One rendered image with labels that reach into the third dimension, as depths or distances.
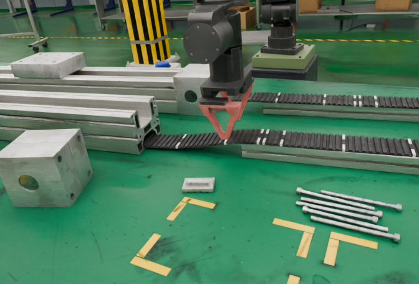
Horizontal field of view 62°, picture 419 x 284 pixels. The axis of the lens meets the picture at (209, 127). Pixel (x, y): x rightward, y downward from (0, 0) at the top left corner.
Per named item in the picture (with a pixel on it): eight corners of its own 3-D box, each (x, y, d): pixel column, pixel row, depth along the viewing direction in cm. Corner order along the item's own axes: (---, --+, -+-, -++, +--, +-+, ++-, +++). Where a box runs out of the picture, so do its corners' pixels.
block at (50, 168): (99, 167, 65) (86, 121, 61) (70, 207, 55) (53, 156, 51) (50, 168, 66) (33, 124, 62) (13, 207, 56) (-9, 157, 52)
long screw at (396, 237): (399, 238, 43) (400, 232, 42) (399, 244, 42) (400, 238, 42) (312, 218, 48) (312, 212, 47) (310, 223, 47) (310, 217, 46)
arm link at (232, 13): (244, 2, 55) (210, 4, 57) (232, 10, 50) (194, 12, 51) (245, 46, 58) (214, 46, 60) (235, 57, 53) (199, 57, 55)
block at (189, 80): (229, 96, 90) (226, 60, 86) (213, 116, 80) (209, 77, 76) (196, 94, 93) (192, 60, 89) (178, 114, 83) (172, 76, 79)
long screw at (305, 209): (302, 213, 48) (302, 208, 48) (303, 209, 49) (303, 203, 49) (386, 236, 44) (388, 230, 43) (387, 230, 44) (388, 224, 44)
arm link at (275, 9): (293, 27, 111) (276, 28, 113) (293, -6, 106) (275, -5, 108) (288, 34, 103) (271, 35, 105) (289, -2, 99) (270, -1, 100)
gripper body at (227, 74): (200, 98, 57) (194, 53, 53) (218, 76, 65) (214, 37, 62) (239, 99, 54) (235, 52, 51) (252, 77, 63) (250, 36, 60)
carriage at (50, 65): (89, 75, 100) (83, 52, 97) (63, 88, 91) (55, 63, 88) (46, 74, 106) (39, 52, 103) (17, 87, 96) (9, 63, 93)
